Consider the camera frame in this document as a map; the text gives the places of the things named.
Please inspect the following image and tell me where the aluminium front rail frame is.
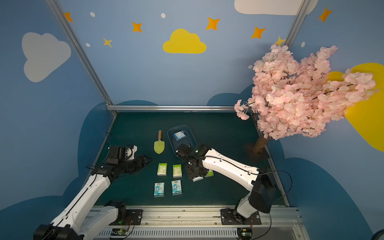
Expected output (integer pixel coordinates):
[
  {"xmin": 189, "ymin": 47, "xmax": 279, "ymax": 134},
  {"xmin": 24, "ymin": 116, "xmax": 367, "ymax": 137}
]
[{"xmin": 85, "ymin": 205, "xmax": 310, "ymax": 240}]

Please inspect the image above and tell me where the blue plastic storage box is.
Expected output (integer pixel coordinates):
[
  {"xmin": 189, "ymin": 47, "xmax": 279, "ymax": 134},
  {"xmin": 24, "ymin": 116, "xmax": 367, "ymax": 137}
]
[{"xmin": 167, "ymin": 125, "xmax": 197, "ymax": 155}]

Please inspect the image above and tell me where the blue pocket tissue pack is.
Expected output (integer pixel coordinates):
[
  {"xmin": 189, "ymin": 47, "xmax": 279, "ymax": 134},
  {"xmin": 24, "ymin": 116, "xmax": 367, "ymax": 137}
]
[
  {"xmin": 173, "ymin": 131, "xmax": 186, "ymax": 141},
  {"xmin": 154, "ymin": 182, "xmax": 165, "ymax": 198},
  {"xmin": 193, "ymin": 176, "xmax": 204, "ymax": 182},
  {"xmin": 171, "ymin": 180, "xmax": 182, "ymax": 196}
]

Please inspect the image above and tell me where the green circuit board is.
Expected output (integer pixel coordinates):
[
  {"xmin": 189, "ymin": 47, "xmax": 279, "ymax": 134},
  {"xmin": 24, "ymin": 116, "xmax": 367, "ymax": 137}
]
[
  {"xmin": 237, "ymin": 228, "xmax": 253, "ymax": 240},
  {"xmin": 111, "ymin": 228, "xmax": 129, "ymax": 238}
]

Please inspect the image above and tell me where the left green circuit board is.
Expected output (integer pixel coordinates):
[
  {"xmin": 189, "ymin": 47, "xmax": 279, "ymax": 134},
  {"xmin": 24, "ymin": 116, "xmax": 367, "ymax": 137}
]
[{"xmin": 111, "ymin": 228, "xmax": 129, "ymax": 238}]

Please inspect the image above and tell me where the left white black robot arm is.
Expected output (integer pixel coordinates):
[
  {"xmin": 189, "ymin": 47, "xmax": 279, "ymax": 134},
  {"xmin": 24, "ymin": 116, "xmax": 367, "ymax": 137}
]
[{"xmin": 33, "ymin": 145, "xmax": 152, "ymax": 240}]

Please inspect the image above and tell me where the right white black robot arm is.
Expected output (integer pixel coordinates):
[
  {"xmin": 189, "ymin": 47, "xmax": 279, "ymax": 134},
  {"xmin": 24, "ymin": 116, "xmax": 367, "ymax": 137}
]
[{"xmin": 176, "ymin": 144, "xmax": 278, "ymax": 219}]

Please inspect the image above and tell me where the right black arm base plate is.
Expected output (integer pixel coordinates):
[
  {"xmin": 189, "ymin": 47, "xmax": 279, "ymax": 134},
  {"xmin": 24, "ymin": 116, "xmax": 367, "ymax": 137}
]
[{"xmin": 220, "ymin": 208, "xmax": 262, "ymax": 225}]

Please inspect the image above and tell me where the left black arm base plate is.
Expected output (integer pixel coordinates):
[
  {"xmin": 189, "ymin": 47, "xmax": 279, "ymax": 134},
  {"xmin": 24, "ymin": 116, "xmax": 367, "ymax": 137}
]
[{"xmin": 110, "ymin": 209, "xmax": 143, "ymax": 226}]

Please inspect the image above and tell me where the green pocket tissue pack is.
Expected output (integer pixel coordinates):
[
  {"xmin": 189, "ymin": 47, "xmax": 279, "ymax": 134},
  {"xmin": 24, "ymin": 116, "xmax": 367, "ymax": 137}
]
[
  {"xmin": 157, "ymin": 163, "xmax": 168, "ymax": 176},
  {"xmin": 205, "ymin": 170, "xmax": 214, "ymax": 178},
  {"xmin": 173, "ymin": 164, "xmax": 183, "ymax": 179}
]

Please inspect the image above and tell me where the pink blossom artificial tree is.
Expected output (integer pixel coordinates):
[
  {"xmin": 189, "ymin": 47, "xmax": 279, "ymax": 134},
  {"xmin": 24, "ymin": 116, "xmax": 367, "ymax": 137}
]
[{"xmin": 234, "ymin": 45, "xmax": 377, "ymax": 154}]

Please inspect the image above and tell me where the right green circuit board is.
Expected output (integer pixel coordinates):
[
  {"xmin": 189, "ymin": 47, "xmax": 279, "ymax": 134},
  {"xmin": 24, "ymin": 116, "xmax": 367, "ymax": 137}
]
[{"xmin": 237, "ymin": 228, "xmax": 253, "ymax": 240}]

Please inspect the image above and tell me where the green trowel wooden handle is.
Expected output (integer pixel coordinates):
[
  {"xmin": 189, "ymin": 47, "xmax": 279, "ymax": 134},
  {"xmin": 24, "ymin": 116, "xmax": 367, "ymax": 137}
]
[{"xmin": 154, "ymin": 130, "xmax": 165, "ymax": 155}]

